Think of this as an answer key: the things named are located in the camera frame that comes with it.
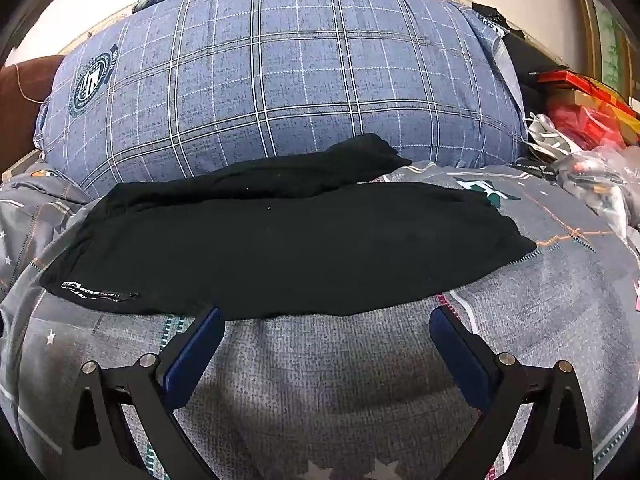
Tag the blue plaid pillow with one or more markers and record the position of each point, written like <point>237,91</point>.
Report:
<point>275,85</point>

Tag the grey printed bed sheet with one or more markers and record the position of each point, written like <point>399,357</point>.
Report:
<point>320,385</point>

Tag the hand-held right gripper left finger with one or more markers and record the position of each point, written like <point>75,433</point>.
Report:
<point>192,357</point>

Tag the wooden picture frame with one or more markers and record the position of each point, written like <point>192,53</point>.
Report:
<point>607,35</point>

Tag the red plastic bag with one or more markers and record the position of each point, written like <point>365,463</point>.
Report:
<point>585,122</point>

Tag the clear plastic bag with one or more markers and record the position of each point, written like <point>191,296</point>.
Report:
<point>600,175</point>

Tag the grey white crumpled bag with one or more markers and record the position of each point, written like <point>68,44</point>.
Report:
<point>547,135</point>

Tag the brown headboard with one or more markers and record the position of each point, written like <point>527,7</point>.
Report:
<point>20,110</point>

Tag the black pants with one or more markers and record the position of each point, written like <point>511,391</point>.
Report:
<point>300,250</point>

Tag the black bag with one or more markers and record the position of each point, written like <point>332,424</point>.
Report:
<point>527,60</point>

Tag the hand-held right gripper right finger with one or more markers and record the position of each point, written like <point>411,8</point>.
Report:
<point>462,357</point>

